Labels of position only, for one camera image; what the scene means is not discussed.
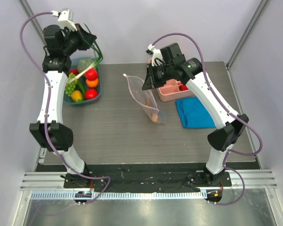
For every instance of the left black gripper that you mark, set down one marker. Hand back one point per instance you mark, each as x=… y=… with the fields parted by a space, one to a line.
x=87 y=39

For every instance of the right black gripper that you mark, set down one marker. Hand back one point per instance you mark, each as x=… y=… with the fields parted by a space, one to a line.
x=152 y=76

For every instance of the green scallion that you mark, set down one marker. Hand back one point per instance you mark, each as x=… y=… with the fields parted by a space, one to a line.
x=91 y=43

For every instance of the clear zip top bag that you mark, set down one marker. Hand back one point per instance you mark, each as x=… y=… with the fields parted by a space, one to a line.
x=140 y=96

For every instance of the green netted melon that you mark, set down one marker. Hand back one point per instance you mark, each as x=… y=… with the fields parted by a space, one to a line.
x=85 y=63

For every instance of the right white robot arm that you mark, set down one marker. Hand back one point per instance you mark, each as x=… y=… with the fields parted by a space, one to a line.
x=170 y=63

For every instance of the pink compartment tray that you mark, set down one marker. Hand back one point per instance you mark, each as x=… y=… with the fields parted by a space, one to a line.
x=170 y=91

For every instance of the red item in tray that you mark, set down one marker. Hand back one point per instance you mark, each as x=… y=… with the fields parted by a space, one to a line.
x=183 y=88

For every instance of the red chili pepper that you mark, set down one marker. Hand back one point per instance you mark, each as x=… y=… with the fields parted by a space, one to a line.
x=74 y=71

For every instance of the orange tangerine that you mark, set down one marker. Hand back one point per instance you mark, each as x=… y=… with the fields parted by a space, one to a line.
x=92 y=83

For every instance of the green pepper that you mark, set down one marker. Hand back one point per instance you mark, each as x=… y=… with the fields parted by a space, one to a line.
x=81 y=87

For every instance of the blue plastic fruit basket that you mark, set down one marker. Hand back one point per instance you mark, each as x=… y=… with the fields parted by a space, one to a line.
x=68 y=100

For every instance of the green grape bunch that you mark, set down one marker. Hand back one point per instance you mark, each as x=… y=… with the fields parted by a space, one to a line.
x=71 y=84

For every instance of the blue folded cloth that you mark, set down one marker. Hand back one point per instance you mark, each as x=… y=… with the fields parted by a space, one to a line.
x=193 y=115

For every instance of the yellow lemon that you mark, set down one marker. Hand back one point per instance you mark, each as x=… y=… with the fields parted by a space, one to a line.
x=77 y=96

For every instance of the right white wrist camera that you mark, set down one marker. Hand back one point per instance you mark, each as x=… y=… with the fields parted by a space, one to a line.
x=156 y=56

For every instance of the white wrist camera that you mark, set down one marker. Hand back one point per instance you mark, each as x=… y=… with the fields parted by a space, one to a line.
x=65 y=19
x=156 y=56

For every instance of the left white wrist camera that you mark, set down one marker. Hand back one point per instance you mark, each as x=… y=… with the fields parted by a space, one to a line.
x=65 y=19

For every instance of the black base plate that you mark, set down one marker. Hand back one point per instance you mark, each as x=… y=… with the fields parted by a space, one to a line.
x=133 y=178

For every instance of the white slotted cable duct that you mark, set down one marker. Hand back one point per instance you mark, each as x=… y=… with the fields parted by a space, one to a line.
x=82 y=195

